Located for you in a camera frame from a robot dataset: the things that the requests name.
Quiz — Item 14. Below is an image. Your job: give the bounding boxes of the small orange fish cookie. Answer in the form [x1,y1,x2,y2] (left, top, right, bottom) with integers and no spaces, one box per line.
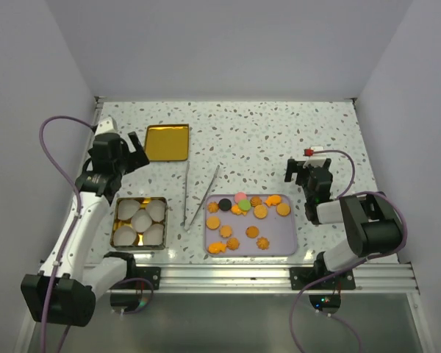
[231,204,248,215]

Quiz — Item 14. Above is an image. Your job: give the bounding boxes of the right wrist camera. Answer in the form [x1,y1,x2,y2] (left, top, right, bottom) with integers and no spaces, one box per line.
[304,146,326,168]

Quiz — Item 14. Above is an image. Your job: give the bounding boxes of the pink round cookie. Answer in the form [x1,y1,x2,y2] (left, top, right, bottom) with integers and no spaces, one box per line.
[234,192,247,203]

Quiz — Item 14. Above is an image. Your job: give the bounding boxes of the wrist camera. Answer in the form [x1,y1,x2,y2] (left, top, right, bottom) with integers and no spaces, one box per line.
[304,146,326,168]
[94,118,118,136]

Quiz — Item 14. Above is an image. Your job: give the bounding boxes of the round chip cookie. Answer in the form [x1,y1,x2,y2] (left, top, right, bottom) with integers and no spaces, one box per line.
[245,226,259,238]

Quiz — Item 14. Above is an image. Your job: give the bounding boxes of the gold cookie tin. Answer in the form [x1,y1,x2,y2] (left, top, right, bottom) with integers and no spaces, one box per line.
[110,197,168,251]

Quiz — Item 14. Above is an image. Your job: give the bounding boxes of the swirl cookie bottom right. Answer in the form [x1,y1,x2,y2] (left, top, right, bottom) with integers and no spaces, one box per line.
[256,237,270,250]

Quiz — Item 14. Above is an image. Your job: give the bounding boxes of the flower cookie left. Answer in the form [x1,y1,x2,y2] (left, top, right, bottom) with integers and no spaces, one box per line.
[219,225,233,238]

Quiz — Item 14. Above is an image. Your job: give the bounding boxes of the round dotted cookie right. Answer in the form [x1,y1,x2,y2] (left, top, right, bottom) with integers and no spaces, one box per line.
[276,202,290,217]

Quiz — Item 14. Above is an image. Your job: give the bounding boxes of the white paper cup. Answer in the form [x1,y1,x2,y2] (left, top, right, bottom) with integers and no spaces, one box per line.
[146,199,165,223]
[131,209,152,233]
[143,224,165,246]
[117,199,140,221]
[112,226,138,247]

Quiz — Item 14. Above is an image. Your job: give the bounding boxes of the swirl cookie top left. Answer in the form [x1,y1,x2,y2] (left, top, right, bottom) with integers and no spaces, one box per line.
[207,202,219,213]

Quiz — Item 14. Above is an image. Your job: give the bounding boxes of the gold tin lid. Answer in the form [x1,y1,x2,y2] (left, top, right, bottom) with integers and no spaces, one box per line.
[144,124,190,162]

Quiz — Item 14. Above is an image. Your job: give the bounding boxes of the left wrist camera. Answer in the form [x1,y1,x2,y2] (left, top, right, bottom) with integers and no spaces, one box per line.
[94,118,118,136]

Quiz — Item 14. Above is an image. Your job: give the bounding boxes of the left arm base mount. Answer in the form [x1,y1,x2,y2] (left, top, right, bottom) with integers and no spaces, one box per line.
[126,254,162,290]

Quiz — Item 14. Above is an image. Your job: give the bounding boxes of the orange fish cookie bottom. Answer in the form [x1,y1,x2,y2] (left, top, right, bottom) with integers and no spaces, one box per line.
[207,242,227,254]

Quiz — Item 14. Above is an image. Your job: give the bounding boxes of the black round cookie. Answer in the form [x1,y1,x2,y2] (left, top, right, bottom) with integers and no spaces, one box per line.
[218,198,232,212]

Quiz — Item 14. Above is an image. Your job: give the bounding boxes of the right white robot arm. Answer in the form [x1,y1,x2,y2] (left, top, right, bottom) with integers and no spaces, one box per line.
[284,158,407,289]

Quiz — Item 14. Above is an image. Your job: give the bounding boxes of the aluminium rail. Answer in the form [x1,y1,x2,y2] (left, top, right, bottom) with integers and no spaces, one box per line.
[148,264,419,294]

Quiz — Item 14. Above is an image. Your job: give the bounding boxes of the lilac plastic tray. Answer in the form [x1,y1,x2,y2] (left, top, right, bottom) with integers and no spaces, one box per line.
[203,194,298,258]

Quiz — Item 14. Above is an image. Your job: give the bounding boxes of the swirl cookie top centre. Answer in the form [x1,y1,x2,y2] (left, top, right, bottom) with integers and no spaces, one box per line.
[250,196,263,207]

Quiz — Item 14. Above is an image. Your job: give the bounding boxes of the round dotted cookie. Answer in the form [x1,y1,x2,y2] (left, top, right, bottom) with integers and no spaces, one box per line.
[206,216,221,230]
[254,204,268,219]
[276,202,290,217]

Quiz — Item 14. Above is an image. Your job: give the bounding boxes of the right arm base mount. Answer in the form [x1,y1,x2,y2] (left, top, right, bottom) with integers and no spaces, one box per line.
[289,252,356,290]

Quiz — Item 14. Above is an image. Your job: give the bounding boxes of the swirl cookie bottom left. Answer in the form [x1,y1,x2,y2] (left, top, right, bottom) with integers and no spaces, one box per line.
[226,238,240,251]

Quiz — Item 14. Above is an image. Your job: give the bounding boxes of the round dotted cookie centre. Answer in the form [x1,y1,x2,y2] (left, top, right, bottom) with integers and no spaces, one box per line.
[254,204,268,219]

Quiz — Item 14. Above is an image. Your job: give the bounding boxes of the round dotted cookie left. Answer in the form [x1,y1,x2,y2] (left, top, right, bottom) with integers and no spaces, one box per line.
[206,216,221,230]

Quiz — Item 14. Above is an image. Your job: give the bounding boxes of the green round cookie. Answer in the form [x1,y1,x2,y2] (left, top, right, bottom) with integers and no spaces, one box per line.
[238,199,251,212]

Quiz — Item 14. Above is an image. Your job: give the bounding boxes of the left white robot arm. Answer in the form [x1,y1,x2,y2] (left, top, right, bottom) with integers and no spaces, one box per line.
[21,132,149,327]

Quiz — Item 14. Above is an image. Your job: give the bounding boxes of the swirl cookie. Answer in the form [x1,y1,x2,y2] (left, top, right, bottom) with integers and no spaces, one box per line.
[207,202,219,213]
[250,196,263,207]
[256,237,270,250]
[226,238,240,251]

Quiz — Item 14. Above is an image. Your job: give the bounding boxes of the metal tongs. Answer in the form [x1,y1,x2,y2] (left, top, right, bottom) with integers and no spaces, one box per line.
[182,162,221,232]

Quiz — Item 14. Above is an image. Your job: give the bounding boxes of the orange fish cookie top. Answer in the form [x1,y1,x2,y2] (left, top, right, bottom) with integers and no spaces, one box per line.
[264,194,282,207]

